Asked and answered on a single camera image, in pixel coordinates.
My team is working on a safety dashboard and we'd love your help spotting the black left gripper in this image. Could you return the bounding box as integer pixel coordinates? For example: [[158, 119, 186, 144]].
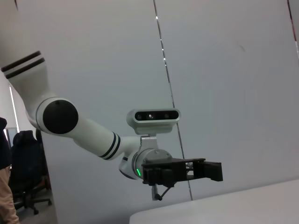
[[142, 158, 223, 188]]

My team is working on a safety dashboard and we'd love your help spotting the black office chair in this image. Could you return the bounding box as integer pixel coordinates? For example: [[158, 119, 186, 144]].
[[11, 130, 52, 215]]

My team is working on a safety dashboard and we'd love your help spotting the person in dark jacket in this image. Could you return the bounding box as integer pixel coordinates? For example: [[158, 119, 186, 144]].
[[0, 116, 21, 224]]

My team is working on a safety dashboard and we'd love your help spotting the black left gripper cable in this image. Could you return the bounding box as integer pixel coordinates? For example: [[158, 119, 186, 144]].
[[150, 184, 176, 201]]

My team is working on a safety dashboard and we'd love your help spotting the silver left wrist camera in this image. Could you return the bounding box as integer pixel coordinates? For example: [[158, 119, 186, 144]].
[[126, 108, 181, 150]]

